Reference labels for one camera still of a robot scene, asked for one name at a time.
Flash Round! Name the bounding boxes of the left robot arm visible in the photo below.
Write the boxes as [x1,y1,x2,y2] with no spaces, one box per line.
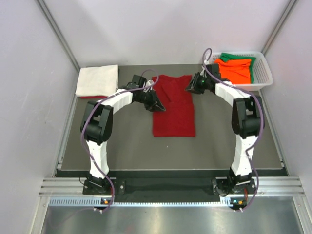
[80,75,165,195]

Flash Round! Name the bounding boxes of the green t shirt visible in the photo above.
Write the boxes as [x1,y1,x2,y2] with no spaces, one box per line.
[219,53,256,84]

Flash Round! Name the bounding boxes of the aluminium frame rail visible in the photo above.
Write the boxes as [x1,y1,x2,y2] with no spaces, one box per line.
[39,176,305,196]

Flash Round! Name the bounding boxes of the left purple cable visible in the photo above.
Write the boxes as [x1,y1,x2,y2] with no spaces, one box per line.
[79,69,160,213]

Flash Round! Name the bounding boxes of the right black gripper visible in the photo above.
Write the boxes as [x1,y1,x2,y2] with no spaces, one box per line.
[185,73,210,95]

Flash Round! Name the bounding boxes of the white plastic basket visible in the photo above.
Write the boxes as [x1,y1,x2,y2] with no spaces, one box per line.
[204,51,273,91]

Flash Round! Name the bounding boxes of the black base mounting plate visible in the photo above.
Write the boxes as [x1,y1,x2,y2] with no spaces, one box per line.
[82,169,257,202]

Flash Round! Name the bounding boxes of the orange t shirt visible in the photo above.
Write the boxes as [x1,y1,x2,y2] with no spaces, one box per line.
[214,58,251,84]

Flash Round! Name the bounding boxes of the dark red t shirt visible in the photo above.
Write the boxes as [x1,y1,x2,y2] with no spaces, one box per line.
[153,75,196,137]

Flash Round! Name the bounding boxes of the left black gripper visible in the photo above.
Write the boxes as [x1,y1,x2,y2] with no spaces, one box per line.
[137,89,165,113]

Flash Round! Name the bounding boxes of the folded red t shirt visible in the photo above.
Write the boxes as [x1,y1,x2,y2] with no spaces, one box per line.
[79,96,107,99]

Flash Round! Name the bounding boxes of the folded white t shirt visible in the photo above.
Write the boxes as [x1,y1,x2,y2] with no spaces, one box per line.
[75,64,118,98]

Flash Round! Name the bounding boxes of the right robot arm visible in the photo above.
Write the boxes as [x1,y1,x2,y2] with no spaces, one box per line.
[186,64,265,194]

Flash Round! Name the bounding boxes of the grey slotted cable duct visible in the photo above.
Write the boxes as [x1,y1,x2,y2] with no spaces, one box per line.
[49,197,243,207]

